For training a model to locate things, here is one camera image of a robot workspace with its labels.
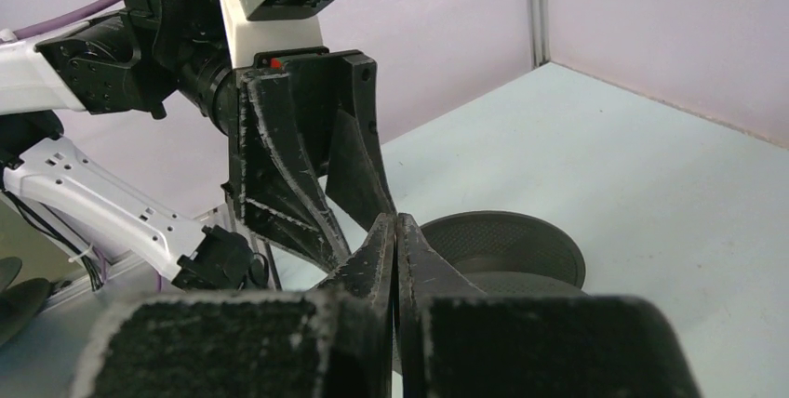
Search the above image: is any aluminium corner frame post right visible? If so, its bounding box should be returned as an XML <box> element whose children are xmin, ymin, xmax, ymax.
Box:
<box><xmin>528</xmin><ymin>0</ymin><xmax>551</xmax><ymax>69</ymax></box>

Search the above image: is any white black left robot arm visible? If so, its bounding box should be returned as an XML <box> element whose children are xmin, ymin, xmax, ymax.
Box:
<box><xmin>1</xmin><ymin>0</ymin><xmax>395</xmax><ymax>290</ymax></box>

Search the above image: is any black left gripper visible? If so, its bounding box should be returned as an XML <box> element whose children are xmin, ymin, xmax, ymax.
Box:
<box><xmin>179</xmin><ymin>44</ymin><xmax>395</xmax><ymax>272</ymax></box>

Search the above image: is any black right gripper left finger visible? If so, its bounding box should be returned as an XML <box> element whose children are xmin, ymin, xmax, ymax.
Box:
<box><xmin>71</xmin><ymin>214</ymin><xmax>395</xmax><ymax>397</ymax></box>

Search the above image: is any dark grey cable spool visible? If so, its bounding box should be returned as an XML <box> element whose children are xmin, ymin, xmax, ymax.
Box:
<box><xmin>421</xmin><ymin>210</ymin><xmax>586</xmax><ymax>297</ymax></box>

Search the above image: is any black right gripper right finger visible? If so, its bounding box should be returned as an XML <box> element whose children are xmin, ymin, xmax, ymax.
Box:
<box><xmin>395</xmin><ymin>214</ymin><xmax>701</xmax><ymax>397</ymax></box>

